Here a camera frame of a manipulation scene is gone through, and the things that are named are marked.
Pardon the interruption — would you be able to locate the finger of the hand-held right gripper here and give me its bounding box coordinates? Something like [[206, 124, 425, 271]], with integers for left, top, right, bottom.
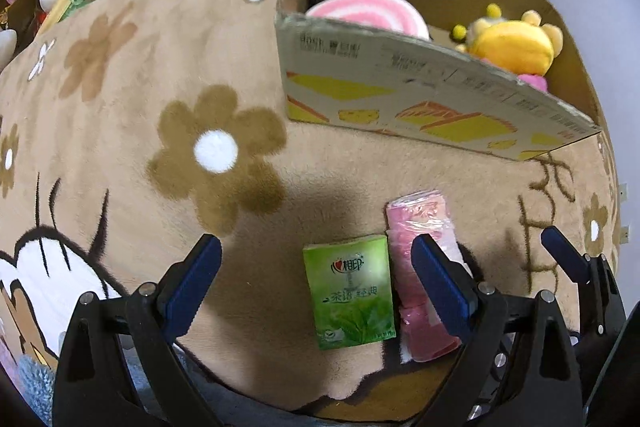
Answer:
[[541, 227, 628, 352]]

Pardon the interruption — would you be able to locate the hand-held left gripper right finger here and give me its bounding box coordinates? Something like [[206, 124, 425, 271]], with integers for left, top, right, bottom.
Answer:
[[410, 234, 586, 427]]

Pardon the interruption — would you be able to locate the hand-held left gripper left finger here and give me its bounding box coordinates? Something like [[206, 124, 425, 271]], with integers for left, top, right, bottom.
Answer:
[[52, 233, 223, 427]]

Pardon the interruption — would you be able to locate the pink plastic-wrapped package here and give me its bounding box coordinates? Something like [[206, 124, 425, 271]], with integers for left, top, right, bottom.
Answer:
[[384, 189, 464, 364]]

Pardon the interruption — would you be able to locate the green tissue pack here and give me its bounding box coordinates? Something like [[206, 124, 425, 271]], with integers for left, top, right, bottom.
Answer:
[[302, 234, 398, 352]]

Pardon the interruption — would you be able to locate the pink plush toy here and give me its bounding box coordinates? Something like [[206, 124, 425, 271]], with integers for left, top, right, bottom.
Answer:
[[517, 73, 550, 94]]

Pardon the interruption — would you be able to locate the yellow plush toy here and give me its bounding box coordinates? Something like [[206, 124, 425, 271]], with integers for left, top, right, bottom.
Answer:
[[452, 3, 565, 78]]

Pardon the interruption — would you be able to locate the pink round plush cushion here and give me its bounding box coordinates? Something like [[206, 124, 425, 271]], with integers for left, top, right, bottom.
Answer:
[[304, 0, 431, 42]]

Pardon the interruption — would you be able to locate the blue-grey fuzzy cloth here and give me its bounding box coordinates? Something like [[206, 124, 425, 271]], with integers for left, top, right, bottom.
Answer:
[[17, 354, 57, 414]]

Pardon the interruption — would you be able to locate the beige floral blanket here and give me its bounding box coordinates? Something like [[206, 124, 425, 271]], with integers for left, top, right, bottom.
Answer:
[[0, 0, 624, 419]]

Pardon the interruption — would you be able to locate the large cream plush toy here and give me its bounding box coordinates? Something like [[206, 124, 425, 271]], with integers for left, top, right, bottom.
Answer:
[[0, 29, 19, 70]]

